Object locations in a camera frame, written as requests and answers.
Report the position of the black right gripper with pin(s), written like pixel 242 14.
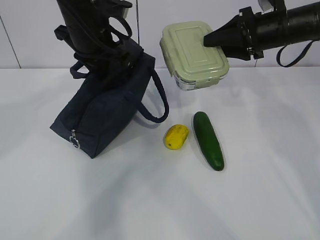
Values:
pixel 229 37

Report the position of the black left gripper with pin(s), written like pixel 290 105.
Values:
pixel 106 67

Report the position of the navy blue lunch bag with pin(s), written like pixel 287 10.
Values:
pixel 105 104

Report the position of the glass container with green lid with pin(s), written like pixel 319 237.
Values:
pixel 192 65

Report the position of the yellow lemon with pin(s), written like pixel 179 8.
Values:
pixel 176 137

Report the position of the green cucumber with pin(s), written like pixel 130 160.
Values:
pixel 208 141

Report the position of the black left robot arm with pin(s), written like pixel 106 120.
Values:
pixel 97 31

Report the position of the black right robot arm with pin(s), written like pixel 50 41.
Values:
pixel 282 27

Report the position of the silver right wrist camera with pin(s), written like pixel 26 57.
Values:
pixel 266 5

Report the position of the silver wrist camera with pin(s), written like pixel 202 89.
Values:
pixel 122 7
pixel 266 5

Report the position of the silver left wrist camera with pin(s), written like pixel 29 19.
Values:
pixel 122 7

